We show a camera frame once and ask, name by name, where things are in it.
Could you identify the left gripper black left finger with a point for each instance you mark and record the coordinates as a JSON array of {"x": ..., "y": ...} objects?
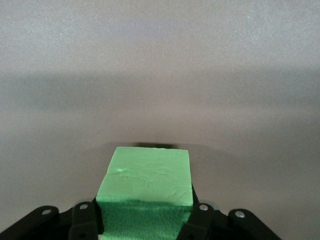
[{"x": 82, "y": 220}]

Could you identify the green foam cube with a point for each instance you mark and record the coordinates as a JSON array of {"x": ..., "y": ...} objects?
[{"x": 145, "y": 180}]

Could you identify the brown paper table cover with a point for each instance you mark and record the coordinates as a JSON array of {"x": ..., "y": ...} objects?
[{"x": 160, "y": 75}]

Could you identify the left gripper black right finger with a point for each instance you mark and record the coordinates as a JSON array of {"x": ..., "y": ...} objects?
[{"x": 202, "y": 222}]

